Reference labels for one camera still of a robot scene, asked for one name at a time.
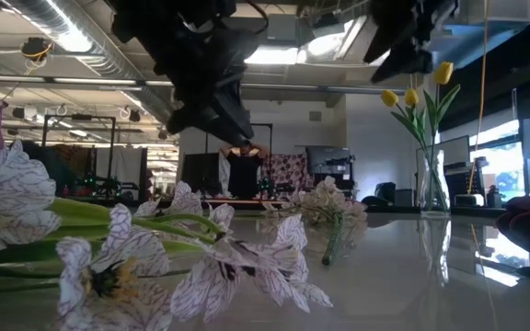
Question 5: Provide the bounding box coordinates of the person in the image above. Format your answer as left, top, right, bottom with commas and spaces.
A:
218, 140, 271, 201

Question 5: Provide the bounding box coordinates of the white veined flower spray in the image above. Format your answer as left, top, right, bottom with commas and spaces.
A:
0, 140, 334, 331
133, 180, 237, 236

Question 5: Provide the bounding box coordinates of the ceiling light panel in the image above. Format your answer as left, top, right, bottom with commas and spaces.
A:
244, 45, 301, 66

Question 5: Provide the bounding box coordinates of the computer monitor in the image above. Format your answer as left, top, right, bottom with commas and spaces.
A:
414, 134, 472, 188

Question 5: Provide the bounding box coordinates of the pink patterned cloth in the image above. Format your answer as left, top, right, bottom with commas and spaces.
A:
259, 153, 311, 190

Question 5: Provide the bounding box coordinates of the black office chair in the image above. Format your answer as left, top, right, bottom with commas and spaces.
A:
360, 181, 398, 208

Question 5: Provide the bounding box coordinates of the black metal frame rig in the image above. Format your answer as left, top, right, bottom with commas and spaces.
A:
41, 113, 118, 197

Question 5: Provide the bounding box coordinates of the white desktop device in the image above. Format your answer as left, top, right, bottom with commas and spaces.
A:
453, 192, 486, 208

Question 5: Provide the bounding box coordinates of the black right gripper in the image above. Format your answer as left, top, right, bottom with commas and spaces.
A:
363, 0, 459, 85

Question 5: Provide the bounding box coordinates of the silver ventilation duct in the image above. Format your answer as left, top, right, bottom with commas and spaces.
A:
2, 0, 174, 123

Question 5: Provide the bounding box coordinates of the black workstation cart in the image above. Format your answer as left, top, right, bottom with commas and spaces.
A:
305, 145, 357, 190

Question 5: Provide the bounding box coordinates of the pale hydrangea flower stem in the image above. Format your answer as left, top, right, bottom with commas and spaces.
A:
264, 176, 370, 268

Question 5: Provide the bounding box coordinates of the narrow clear glass vase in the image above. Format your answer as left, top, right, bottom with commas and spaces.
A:
419, 149, 453, 218

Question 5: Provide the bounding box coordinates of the yellow hanging cable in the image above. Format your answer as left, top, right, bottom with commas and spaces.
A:
466, 0, 490, 195

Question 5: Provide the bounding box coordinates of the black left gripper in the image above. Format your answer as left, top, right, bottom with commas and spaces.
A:
154, 17, 266, 148

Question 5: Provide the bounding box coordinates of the black hanging cable reel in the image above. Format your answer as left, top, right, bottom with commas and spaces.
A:
19, 36, 54, 63

